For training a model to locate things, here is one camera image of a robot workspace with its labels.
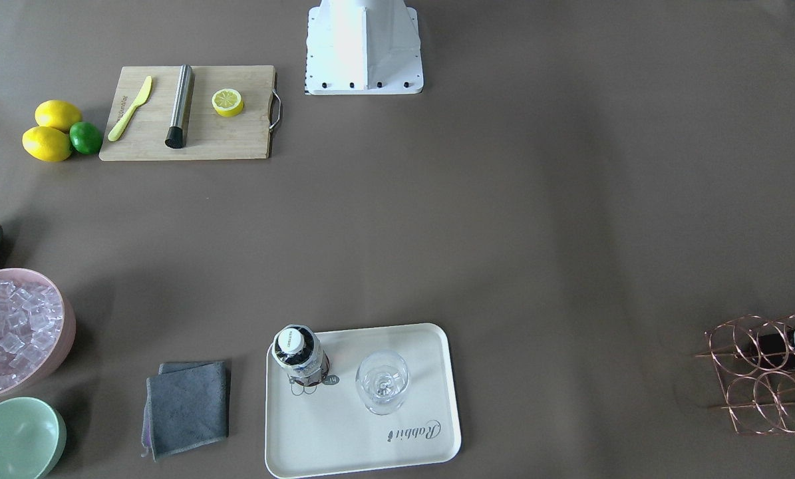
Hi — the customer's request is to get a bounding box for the tea bottle white cap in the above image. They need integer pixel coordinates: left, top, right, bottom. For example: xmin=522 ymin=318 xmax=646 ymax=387
xmin=271 ymin=324 xmax=330 ymax=387

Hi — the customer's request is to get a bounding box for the copper wire bottle basket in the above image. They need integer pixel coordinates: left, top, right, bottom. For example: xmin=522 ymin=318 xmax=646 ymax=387
xmin=699 ymin=313 xmax=795 ymax=434

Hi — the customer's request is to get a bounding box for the clear wine glass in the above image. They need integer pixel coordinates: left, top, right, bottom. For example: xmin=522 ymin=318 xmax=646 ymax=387
xmin=355 ymin=349 xmax=410 ymax=416

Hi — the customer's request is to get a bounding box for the cream rabbit tray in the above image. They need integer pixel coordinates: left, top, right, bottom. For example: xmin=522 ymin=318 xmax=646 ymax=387
xmin=265 ymin=323 xmax=462 ymax=478

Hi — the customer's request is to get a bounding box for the half lemon slice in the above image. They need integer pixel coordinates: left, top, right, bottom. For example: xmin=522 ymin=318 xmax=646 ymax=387
xmin=211 ymin=88 xmax=244 ymax=118

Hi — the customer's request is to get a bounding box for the bamboo cutting board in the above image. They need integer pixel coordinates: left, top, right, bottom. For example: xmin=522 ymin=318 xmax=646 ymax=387
xmin=99 ymin=65 xmax=276 ymax=162

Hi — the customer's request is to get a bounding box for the steel muddler black tip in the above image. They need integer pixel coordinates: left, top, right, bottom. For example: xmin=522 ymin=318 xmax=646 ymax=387
xmin=165 ymin=65 xmax=194 ymax=149

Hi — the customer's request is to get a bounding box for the grey folded cloth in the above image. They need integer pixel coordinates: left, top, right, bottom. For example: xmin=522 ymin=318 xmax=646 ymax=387
xmin=141 ymin=361 xmax=230 ymax=461

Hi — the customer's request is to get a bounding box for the yellow plastic knife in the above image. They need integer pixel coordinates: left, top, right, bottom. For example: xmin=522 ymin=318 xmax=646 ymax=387
xmin=107 ymin=76 xmax=153 ymax=142

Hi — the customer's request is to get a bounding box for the green lime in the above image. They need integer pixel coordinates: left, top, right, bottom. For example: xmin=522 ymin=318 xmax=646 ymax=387
xmin=69 ymin=121 xmax=103 ymax=155

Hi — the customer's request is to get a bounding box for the yellow lemon lower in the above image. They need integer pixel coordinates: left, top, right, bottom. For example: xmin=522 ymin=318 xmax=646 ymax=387
xmin=22 ymin=126 xmax=73 ymax=162

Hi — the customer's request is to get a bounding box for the yellow lemon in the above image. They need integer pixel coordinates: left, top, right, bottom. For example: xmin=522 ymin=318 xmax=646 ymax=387
xmin=22 ymin=126 xmax=73 ymax=162
xmin=33 ymin=99 xmax=83 ymax=133

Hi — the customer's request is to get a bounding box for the yellow lemon upper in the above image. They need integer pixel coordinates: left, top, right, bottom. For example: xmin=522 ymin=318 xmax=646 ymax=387
xmin=33 ymin=99 xmax=83 ymax=133

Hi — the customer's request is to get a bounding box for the pink bowl of ice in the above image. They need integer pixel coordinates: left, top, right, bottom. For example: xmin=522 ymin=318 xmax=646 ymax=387
xmin=0 ymin=269 xmax=76 ymax=395

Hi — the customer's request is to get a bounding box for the mint green bowl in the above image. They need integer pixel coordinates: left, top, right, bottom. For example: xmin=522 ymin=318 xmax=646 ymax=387
xmin=0 ymin=397 xmax=67 ymax=478

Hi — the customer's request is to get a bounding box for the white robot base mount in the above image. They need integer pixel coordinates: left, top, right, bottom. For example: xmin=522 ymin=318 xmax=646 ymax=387
xmin=304 ymin=1 xmax=424 ymax=95

